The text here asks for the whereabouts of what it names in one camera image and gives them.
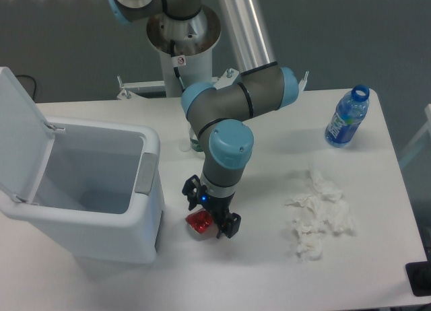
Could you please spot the clear plastic bottle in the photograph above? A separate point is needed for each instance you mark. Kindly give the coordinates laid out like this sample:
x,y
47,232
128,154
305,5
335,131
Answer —
x,y
194,142

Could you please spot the white frame at right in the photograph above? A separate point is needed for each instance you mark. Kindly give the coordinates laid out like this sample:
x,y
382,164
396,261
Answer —
x,y
417,142

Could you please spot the white trash bin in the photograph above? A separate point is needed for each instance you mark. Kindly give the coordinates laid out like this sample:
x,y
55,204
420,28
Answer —
x,y
100,195

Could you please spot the crumpled white tissue pile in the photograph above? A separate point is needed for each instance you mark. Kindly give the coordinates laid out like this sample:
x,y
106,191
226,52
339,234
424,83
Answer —
x,y
321,210

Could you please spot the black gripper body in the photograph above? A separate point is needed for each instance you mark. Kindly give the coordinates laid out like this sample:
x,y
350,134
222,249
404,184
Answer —
x,y
218,208

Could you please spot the white trash bin lid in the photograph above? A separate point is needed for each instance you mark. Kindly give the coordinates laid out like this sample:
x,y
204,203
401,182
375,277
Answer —
x,y
27,139

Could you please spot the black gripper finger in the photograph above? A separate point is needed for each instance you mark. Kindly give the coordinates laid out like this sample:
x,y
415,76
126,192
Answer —
x,y
228,224
195,192

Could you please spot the black device at edge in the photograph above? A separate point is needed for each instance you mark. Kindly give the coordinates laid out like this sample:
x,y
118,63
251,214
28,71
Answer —
x,y
419,277

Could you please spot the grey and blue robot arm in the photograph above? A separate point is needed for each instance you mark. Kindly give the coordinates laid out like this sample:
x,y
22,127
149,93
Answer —
x,y
218,114

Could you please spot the blue plastic bottle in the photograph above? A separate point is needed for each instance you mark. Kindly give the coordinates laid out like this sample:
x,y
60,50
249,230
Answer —
x,y
349,113

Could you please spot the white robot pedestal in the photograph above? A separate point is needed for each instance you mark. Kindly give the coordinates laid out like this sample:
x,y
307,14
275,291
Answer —
x,y
185,48

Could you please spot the white bottle cap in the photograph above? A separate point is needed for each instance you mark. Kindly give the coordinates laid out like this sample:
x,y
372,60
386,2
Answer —
x,y
184,147

